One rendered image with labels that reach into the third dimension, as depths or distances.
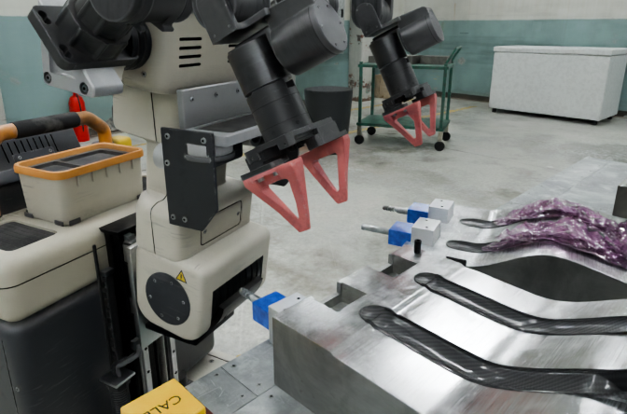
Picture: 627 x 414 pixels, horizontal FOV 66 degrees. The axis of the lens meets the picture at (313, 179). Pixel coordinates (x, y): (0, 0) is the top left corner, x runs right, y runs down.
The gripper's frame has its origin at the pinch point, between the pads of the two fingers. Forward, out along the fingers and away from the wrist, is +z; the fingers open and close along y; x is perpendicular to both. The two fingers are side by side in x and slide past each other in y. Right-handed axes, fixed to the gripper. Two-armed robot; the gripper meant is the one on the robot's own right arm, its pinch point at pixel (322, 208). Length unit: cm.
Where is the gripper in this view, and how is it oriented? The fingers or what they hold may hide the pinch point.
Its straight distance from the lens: 54.8
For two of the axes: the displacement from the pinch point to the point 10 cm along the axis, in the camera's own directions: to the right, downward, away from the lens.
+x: -7.9, 3.1, 5.3
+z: 4.0, 9.1, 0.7
